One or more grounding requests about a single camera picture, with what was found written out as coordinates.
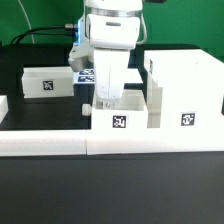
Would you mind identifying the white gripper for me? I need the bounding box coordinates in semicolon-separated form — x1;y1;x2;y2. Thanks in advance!
93;48;129;110

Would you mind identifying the white front drawer tray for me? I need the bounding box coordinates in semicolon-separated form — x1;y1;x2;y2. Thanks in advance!
82;89;148;130

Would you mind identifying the white drawer tray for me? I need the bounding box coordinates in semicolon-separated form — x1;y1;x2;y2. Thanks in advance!
21;66;74;98
82;89;148;130

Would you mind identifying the white drawer housing box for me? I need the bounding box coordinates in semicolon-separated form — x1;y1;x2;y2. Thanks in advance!
144;49;224;131

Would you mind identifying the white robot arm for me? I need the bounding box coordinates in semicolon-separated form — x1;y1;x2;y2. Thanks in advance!
68;0;147;108

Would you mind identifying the white rear drawer tray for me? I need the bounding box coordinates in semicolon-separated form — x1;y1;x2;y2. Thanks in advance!
21;66;74;98

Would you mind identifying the white fiducial marker sheet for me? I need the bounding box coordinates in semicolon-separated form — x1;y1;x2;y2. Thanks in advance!
73;69;143;84

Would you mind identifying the white left barrier block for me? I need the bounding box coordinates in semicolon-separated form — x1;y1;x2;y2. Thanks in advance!
0;95;8;123

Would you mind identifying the white front barrier wall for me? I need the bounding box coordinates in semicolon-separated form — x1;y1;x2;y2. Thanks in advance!
0;128;224;157

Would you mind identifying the white thin cable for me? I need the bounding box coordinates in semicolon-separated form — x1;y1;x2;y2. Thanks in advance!
17;0;36;45

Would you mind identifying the black cable bundle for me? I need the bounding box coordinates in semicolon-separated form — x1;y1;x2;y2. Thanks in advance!
9;23;80;46

